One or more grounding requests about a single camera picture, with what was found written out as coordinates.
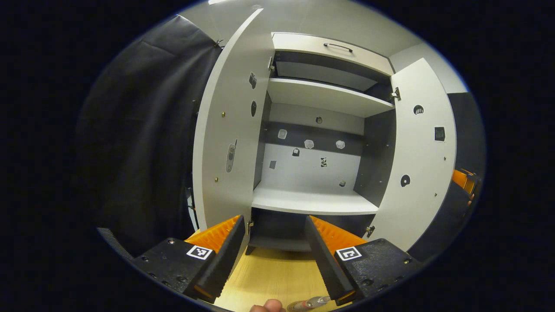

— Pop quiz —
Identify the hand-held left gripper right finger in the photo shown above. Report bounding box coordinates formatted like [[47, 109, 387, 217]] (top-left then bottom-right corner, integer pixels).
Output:
[[304, 214, 424, 307]]

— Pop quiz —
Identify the grey ribbed strip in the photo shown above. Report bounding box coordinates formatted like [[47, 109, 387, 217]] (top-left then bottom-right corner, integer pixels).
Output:
[[96, 227, 134, 261]]

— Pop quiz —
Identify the white and grey cabinet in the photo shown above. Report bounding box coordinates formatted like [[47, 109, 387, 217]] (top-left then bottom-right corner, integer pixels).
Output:
[[245, 31, 397, 256]]

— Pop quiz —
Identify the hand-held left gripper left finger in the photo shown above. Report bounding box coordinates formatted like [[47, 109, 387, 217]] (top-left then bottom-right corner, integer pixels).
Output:
[[129, 214, 246, 304]]

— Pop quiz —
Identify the white cabinet door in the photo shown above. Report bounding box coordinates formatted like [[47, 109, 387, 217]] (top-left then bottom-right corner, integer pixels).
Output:
[[368, 58, 457, 253], [192, 8, 273, 237]]

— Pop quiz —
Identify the white cabinet drawer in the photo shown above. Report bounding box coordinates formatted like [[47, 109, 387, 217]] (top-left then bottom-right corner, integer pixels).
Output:
[[271, 32, 395, 78]]

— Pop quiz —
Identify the black backdrop cloth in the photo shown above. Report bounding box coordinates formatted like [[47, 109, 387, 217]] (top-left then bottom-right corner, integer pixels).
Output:
[[72, 14, 487, 263]]

